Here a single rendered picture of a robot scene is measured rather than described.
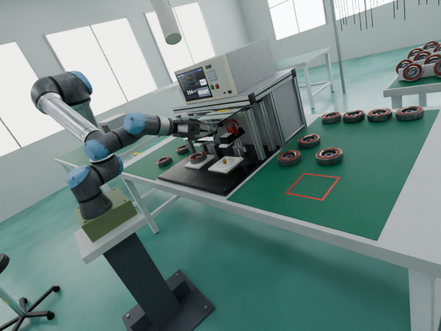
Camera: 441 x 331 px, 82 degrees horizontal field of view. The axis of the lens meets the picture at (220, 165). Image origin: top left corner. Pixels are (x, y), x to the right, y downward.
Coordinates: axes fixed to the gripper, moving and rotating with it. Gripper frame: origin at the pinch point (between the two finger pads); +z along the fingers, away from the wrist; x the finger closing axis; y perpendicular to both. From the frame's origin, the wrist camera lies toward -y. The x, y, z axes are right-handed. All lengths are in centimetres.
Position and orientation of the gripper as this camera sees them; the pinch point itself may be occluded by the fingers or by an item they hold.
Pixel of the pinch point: (208, 131)
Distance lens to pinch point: 112.0
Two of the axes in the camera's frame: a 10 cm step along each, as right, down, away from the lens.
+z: 7.4, 0.0, 6.8
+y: -6.7, -1.0, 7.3
